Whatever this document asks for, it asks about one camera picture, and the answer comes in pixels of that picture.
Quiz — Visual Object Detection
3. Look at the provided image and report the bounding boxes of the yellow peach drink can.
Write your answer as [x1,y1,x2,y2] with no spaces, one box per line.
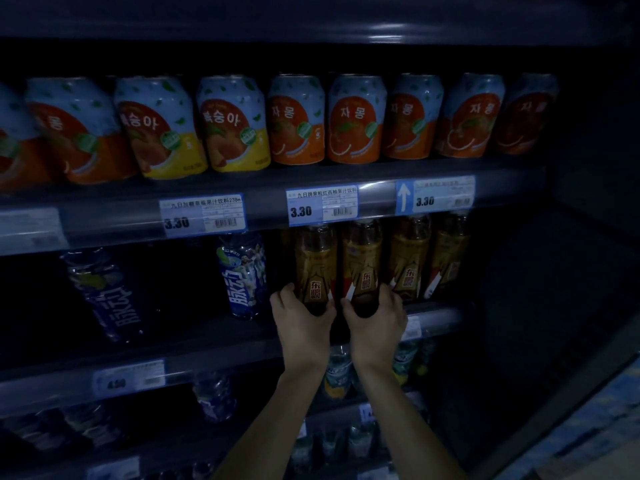
[114,76,208,181]
[196,75,272,173]

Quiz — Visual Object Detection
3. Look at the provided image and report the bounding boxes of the clear water bottle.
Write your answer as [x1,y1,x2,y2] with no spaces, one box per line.
[64,402,125,449]
[192,371,239,423]

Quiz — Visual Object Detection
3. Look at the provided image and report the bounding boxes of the brown energy drink bottle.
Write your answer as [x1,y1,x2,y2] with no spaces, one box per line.
[386,215,432,303]
[425,212,472,300]
[341,220,384,318]
[294,225,339,318]

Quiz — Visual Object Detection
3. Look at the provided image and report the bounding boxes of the person's left hand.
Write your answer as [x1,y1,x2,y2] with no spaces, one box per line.
[270,283,337,376]

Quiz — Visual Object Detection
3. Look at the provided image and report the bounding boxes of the small dark bottle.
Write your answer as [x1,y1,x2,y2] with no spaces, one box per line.
[347,421,377,459]
[320,430,346,466]

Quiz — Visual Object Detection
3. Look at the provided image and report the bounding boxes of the bottle with yellow fruit label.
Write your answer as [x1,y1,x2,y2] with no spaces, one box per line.
[391,340,420,387]
[323,345,355,400]

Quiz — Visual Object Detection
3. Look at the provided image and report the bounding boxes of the blue sports drink bottle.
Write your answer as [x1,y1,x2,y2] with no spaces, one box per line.
[216,232,269,321]
[60,250,147,344]

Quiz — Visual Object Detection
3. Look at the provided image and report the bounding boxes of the dark metal shelf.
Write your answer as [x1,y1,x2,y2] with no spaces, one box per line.
[0,390,431,480]
[0,157,548,258]
[0,300,463,419]

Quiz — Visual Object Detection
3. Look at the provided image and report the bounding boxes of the price tag with arrow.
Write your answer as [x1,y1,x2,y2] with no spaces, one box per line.
[395,175,476,216]

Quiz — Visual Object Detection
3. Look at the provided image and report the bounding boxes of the dark cooler top panel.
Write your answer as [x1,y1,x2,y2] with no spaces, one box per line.
[0,0,640,48]

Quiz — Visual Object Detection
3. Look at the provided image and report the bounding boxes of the person's right hand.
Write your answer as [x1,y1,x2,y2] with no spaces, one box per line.
[341,283,409,376]

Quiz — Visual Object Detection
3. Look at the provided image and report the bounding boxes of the person's right forearm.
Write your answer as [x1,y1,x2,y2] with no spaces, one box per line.
[356,366,469,480]

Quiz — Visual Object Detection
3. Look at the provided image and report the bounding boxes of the person's left forearm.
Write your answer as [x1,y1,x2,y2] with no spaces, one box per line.
[214,367,328,480]

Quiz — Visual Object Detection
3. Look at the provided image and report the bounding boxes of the row of orange fruit cans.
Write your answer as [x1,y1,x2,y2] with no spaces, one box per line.
[0,72,560,191]

